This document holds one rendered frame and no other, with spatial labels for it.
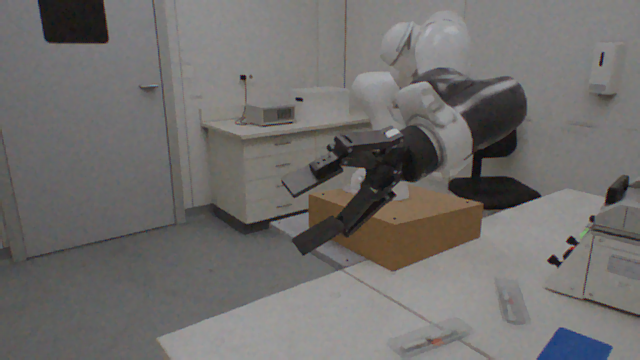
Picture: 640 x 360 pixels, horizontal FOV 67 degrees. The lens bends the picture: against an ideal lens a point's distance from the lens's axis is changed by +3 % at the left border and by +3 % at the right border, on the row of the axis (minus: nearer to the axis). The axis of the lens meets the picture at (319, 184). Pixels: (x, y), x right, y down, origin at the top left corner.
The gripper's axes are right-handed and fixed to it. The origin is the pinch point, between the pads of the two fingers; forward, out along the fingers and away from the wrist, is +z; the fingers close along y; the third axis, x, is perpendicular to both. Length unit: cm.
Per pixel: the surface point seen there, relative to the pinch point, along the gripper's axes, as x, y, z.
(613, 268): -22, 49, -64
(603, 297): -24, 55, -61
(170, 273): 135, 202, 27
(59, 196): 217, 188, 64
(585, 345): -29, 49, -45
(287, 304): 14, 54, 0
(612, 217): -14, 41, -68
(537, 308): -18, 57, -48
